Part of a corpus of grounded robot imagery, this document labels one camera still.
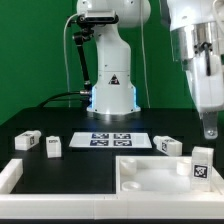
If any black cable at base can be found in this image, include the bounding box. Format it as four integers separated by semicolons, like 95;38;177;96
36;89;92;108

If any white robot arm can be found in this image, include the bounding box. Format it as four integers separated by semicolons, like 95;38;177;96
76;0;224;139

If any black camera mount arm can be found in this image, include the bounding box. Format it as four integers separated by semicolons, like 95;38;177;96
73;28;93;91

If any white square table top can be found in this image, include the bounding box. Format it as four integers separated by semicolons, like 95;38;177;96
116;156;224;195

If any white marker tag sheet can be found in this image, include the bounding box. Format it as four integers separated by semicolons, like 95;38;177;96
69;132;152;148

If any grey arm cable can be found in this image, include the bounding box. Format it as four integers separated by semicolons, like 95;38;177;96
138;0;150;109

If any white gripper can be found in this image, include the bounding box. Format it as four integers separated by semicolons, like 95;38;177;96
186;53;224;139

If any white U-shaped obstacle fence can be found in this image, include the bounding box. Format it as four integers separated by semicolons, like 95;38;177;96
0;159;224;219

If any grey camera cable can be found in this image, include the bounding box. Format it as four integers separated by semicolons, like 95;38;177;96
62;13;78;108

